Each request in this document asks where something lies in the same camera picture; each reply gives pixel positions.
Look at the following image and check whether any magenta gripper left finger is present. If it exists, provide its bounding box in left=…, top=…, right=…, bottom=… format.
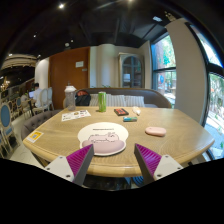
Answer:
left=45, top=145, right=94, bottom=186

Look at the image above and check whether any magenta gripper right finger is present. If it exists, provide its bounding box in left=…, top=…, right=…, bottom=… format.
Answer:
left=134, top=144, right=182, bottom=185

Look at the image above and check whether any yellow table sticker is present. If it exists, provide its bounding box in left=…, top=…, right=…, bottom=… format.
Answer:
left=27, top=131, right=43, bottom=143

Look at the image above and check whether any printed paper menu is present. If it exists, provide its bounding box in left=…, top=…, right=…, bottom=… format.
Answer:
left=61, top=110, right=90, bottom=122

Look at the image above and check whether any small teal box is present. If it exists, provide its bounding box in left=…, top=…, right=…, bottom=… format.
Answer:
left=123, top=117, right=137, bottom=122

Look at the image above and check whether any white plastic wrapper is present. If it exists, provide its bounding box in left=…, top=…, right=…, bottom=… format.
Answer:
left=132, top=106, right=141, bottom=116

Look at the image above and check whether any grey tufted chair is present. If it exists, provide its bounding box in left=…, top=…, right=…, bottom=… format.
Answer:
left=21, top=110, right=59, bottom=140

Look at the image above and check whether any black red card box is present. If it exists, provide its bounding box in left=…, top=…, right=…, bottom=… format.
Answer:
left=114, top=108, right=129, bottom=116

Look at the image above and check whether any clear shaker bottle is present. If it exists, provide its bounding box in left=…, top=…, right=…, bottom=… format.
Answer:
left=65, top=86, right=76, bottom=111

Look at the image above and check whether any black backpack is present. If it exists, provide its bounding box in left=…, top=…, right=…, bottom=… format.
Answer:
left=75, top=90, right=91, bottom=106

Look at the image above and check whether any blue white ornate chair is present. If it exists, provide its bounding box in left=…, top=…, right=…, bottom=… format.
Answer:
left=0, top=103, right=19, bottom=150

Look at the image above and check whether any seated person white shirt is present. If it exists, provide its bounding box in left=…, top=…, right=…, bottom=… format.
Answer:
left=32, top=83, right=42, bottom=108

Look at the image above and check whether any green drink can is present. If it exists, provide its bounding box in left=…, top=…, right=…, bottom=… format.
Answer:
left=98, top=91, right=106, bottom=112

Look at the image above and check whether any white dining chair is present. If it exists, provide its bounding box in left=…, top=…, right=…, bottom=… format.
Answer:
left=33, top=87, right=54, bottom=114

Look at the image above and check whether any striped white cushion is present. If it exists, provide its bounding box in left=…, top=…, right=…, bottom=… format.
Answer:
left=88, top=93, right=146, bottom=108

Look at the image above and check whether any arched cabinet door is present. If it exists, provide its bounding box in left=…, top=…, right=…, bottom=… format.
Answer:
left=119, top=54, right=145, bottom=88

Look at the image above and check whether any brown wooden door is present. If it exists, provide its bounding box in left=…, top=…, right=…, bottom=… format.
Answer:
left=48, top=47, right=90, bottom=109

